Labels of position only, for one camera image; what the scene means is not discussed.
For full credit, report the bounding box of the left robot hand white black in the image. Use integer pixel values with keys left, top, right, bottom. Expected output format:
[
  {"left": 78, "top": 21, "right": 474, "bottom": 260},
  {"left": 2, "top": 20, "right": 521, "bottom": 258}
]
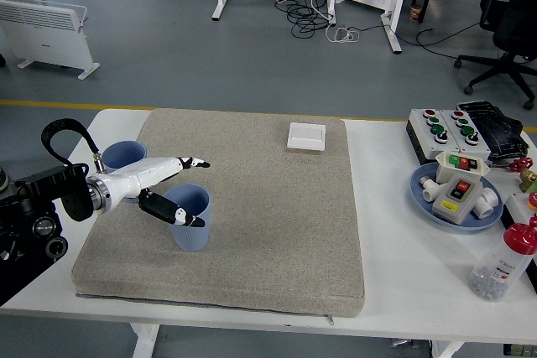
[{"left": 100, "top": 156, "right": 212, "bottom": 228}]

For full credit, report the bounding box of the blue ribbed plastic cup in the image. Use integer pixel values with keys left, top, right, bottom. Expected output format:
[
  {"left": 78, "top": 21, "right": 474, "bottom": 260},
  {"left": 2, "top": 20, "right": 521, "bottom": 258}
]
[
  {"left": 102, "top": 141, "right": 149, "bottom": 205},
  {"left": 161, "top": 184, "right": 211, "bottom": 253}
]

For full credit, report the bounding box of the grey-brown cushion mat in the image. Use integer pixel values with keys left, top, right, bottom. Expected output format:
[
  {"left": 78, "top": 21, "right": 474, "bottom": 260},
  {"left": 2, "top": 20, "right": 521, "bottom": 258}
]
[{"left": 70, "top": 107, "right": 366, "bottom": 326}]

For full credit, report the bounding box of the white panel heater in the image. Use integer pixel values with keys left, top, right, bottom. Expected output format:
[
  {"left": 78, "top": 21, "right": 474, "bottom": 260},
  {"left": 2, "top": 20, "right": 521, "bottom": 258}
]
[{"left": 0, "top": 0, "right": 101, "bottom": 80}]

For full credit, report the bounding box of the white table leg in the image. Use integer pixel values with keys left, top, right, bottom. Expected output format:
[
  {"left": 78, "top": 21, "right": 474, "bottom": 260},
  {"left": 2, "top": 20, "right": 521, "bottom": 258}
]
[
  {"left": 129, "top": 323, "right": 160, "bottom": 358},
  {"left": 431, "top": 340, "right": 465, "bottom": 358}
]

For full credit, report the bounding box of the blue round plate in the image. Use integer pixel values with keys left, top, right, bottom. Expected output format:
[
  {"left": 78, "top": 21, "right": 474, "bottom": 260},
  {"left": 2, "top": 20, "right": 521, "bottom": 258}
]
[{"left": 409, "top": 162, "right": 504, "bottom": 234}]

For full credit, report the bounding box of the white four-button control box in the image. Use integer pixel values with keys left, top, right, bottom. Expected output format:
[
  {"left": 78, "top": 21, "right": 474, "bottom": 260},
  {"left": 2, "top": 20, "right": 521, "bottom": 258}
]
[
  {"left": 446, "top": 109, "right": 491, "bottom": 162},
  {"left": 405, "top": 108, "right": 462, "bottom": 165}
]

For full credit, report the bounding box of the white pipe tee fitting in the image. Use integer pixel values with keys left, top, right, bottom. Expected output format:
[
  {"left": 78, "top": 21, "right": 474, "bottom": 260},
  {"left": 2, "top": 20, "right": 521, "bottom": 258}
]
[
  {"left": 472, "top": 187, "right": 500, "bottom": 220},
  {"left": 419, "top": 176, "right": 441, "bottom": 204}
]

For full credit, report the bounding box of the black foot pedal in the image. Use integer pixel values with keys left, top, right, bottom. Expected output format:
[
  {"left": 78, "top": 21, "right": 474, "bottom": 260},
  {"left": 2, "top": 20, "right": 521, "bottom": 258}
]
[{"left": 456, "top": 100, "right": 529, "bottom": 166}]

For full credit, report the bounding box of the clear bottle red cap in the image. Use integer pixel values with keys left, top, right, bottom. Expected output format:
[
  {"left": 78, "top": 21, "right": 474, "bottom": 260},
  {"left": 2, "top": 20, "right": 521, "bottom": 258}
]
[{"left": 468, "top": 215, "right": 537, "bottom": 303}]

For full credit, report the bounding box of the emergency stop button box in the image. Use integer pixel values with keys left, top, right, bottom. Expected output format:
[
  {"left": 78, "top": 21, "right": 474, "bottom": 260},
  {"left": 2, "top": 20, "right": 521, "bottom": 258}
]
[{"left": 501, "top": 192, "right": 537, "bottom": 250}]

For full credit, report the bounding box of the brass valve red handwheel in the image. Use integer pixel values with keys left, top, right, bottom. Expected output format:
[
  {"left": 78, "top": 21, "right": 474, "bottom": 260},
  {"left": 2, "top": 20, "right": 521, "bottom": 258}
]
[{"left": 510, "top": 157, "right": 537, "bottom": 194}]

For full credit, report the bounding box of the black office chair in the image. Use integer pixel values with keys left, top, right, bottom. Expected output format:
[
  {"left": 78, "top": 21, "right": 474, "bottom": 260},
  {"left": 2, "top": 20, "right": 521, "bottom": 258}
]
[{"left": 453, "top": 0, "right": 537, "bottom": 111}]

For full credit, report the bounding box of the white wall switch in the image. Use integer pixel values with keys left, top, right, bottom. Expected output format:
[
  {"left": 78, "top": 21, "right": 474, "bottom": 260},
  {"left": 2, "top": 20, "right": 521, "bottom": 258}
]
[{"left": 286, "top": 122, "right": 327, "bottom": 152}]

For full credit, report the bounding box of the white cable coil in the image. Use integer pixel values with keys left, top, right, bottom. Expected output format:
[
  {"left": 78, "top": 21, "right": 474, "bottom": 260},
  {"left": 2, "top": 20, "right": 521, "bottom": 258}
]
[{"left": 326, "top": 25, "right": 361, "bottom": 44}]

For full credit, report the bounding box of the beige red-black push-button switch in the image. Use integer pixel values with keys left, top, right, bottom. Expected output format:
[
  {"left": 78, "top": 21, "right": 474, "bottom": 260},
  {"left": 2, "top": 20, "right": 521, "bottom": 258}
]
[{"left": 431, "top": 174, "right": 482, "bottom": 225}]

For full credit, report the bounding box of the beige green-red push-button switch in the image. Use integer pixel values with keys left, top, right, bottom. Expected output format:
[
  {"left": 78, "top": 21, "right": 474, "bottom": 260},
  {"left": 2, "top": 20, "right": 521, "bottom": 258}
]
[{"left": 434, "top": 150, "right": 491, "bottom": 185}]

